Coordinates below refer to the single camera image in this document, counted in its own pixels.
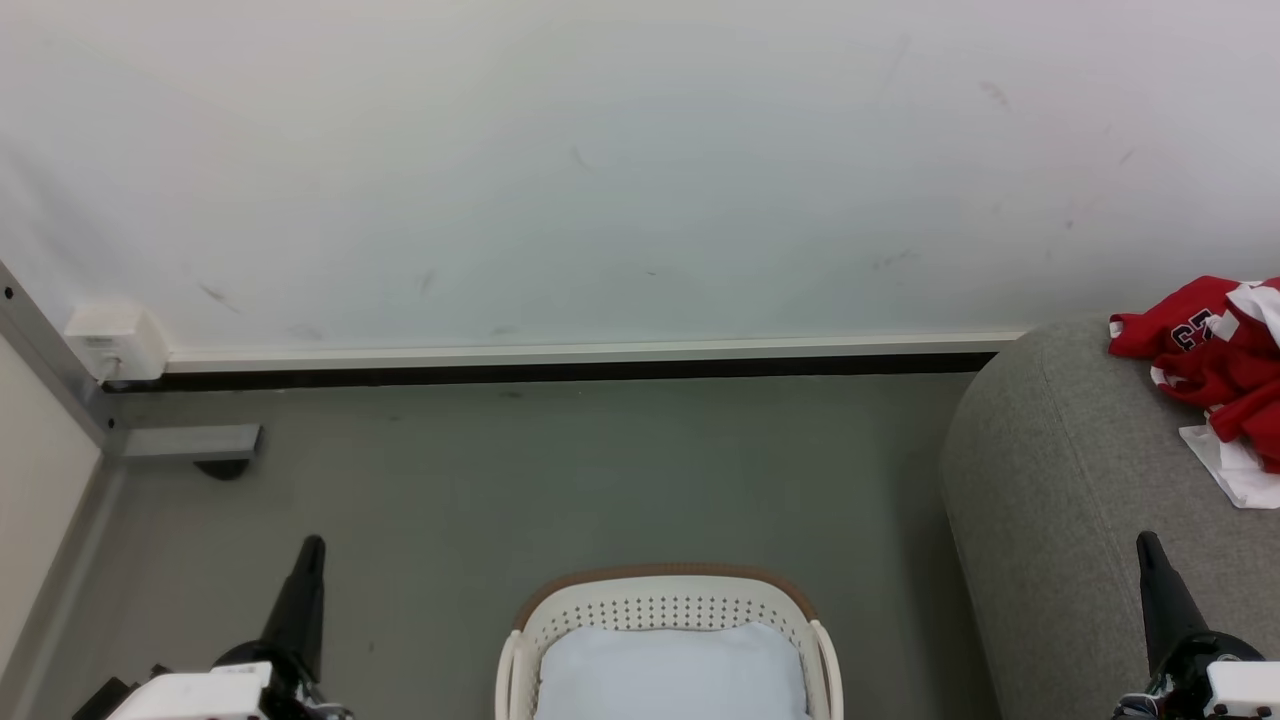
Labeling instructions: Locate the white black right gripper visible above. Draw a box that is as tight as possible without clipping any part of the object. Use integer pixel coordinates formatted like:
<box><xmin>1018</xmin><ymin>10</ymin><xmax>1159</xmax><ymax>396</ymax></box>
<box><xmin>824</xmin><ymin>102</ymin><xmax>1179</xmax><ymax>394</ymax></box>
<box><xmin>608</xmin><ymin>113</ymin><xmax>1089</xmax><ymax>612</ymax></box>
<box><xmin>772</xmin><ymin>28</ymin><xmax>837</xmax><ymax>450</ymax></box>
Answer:
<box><xmin>1113</xmin><ymin>530</ymin><xmax>1280</xmax><ymax>720</ymax></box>

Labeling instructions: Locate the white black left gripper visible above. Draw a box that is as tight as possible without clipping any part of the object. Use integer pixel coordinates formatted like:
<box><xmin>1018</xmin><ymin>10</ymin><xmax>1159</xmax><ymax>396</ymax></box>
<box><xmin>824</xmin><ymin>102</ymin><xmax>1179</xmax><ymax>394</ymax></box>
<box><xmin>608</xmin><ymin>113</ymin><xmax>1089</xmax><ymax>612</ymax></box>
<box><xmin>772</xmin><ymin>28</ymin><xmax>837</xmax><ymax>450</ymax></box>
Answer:
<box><xmin>72</xmin><ymin>535</ymin><xmax>353</xmax><ymax>720</ymax></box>

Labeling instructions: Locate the red white sports jersey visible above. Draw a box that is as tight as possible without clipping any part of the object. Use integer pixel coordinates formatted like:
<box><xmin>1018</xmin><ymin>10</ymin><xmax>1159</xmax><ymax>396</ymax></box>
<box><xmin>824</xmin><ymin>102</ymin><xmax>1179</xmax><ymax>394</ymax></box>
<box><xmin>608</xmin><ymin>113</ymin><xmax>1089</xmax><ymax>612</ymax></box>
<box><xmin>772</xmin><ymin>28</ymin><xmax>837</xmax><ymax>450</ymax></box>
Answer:
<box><xmin>1107</xmin><ymin>275</ymin><xmax>1280</xmax><ymax>510</ymax></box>

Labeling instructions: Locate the grey fabric sofa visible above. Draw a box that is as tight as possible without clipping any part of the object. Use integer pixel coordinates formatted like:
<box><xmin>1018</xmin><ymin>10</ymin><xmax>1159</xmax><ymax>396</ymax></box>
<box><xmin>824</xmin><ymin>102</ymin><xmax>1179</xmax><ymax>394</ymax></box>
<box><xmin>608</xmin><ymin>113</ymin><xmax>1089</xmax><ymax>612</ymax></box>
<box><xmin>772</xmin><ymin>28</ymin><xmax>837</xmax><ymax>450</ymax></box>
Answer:
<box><xmin>940</xmin><ymin>315</ymin><xmax>1280</xmax><ymax>720</ymax></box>

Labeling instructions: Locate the beige partition panel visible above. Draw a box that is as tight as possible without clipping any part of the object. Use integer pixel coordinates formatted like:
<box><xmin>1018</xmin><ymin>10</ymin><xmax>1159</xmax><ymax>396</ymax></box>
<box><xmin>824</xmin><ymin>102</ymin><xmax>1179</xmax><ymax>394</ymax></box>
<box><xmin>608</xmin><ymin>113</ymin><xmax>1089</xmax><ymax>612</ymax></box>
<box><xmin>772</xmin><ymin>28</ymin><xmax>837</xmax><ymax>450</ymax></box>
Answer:
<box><xmin>0</xmin><ymin>335</ymin><xmax>103</xmax><ymax>673</ymax></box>

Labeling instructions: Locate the black floor edge strip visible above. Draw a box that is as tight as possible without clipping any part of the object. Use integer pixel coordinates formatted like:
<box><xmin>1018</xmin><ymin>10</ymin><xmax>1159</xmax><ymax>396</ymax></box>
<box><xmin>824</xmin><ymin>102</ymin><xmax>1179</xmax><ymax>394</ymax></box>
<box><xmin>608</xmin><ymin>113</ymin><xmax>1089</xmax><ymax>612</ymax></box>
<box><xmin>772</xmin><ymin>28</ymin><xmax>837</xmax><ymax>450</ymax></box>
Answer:
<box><xmin>100</xmin><ymin>351</ymin><xmax>1001</xmax><ymax>394</ymax></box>

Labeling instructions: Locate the white laundry basket brown rim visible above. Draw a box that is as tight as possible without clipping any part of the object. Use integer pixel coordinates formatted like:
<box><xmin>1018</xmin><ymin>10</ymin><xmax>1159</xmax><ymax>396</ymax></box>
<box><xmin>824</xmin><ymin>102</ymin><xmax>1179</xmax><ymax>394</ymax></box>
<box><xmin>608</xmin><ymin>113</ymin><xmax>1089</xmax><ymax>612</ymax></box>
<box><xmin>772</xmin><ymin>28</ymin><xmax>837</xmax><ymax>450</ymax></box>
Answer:
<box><xmin>495</xmin><ymin>565</ymin><xmax>844</xmax><ymax>720</ymax></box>

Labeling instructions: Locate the white baseboard strip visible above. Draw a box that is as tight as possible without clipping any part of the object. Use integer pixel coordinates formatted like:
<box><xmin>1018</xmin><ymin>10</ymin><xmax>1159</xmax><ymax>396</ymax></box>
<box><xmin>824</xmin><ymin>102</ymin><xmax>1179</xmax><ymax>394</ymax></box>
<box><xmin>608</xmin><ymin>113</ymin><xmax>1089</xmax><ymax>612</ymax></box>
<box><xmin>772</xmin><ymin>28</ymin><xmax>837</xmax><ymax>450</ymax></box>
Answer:
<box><xmin>165</xmin><ymin>331</ymin><xmax>1028</xmax><ymax>374</ymax></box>

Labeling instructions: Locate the grey metal frame foot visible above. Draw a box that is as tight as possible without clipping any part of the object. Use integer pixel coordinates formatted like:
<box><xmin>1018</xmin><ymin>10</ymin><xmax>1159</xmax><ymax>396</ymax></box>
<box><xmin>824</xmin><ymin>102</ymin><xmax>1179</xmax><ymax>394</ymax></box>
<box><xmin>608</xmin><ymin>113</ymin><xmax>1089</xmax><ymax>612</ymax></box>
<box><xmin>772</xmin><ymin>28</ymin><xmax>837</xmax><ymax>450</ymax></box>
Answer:
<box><xmin>120</xmin><ymin>424</ymin><xmax>263</xmax><ymax>461</ymax></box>

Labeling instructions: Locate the white wall socket box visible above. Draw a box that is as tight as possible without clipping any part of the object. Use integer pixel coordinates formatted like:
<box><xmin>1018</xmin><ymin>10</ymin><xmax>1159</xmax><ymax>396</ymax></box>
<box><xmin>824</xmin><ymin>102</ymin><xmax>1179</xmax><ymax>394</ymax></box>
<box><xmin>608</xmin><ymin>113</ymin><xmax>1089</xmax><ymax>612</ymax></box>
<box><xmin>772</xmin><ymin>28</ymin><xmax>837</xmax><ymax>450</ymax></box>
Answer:
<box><xmin>63</xmin><ymin>303</ymin><xmax>171</xmax><ymax>384</ymax></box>

